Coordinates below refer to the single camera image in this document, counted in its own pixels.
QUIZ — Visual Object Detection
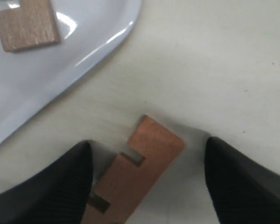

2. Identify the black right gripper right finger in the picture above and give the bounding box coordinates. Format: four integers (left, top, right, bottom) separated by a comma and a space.
204, 137, 280, 224

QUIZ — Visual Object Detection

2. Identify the white plastic tray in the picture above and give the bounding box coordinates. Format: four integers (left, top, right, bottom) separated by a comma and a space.
0, 0, 142, 143

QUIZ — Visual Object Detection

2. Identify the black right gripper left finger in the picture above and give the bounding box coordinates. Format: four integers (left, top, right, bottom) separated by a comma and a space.
0, 141, 93, 224

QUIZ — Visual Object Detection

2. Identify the wooden notched piece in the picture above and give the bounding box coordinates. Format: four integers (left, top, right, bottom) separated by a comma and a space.
82, 115, 185, 224
0, 0, 61, 52

